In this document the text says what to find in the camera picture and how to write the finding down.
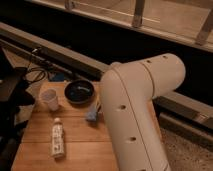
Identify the white labelled bottle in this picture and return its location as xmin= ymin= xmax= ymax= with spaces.
xmin=51 ymin=118 xmax=65 ymax=158

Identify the blue object behind table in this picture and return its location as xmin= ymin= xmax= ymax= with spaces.
xmin=50 ymin=73 xmax=65 ymax=82

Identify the white plastic cup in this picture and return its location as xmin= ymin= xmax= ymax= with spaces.
xmin=40 ymin=89 xmax=59 ymax=111

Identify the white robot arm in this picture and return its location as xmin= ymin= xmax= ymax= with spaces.
xmin=100 ymin=53 xmax=186 ymax=171

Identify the black cable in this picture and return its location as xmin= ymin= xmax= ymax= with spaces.
xmin=23 ymin=46 xmax=56 ymax=83

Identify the black bowl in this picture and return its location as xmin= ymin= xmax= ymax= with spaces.
xmin=64 ymin=80 xmax=95 ymax=104

